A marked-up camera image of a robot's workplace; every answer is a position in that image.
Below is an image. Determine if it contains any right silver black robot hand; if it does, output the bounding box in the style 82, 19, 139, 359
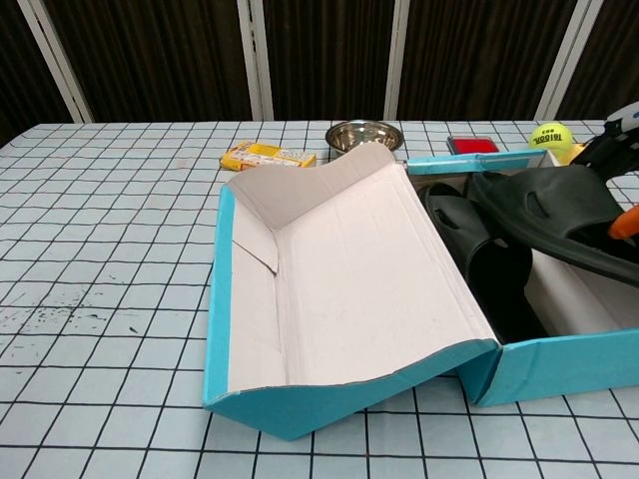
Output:
571, 99, 639, 240

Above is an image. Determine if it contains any black rubber slipper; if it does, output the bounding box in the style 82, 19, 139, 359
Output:
416, 182, 548, 345
466, 164, 639, 289

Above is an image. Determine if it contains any light blue cardboard shoe box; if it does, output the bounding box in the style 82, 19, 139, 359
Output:
201, 144, 639, 443

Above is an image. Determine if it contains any yellow-green tennis ball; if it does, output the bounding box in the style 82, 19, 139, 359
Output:
528, 122, 573, 164

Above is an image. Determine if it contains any red ink pad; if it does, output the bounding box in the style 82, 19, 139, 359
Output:
447, 134, 500, 155

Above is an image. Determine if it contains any stainless steel bowl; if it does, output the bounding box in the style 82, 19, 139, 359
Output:
324, 120, 403, 161

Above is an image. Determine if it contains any yellow snack packet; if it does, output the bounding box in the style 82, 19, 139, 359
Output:
219, 140, 318, 172

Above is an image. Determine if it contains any light blue checkered tablecloth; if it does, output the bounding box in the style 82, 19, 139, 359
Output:
0, 118, 639, 479

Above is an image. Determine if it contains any dark screen panel white frame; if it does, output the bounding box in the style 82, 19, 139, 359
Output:
37, 0, 264, 124
538, 0, 639, 121
0, 0, 84, 146
386, 0, 590, 122
249, 0, 400, 122

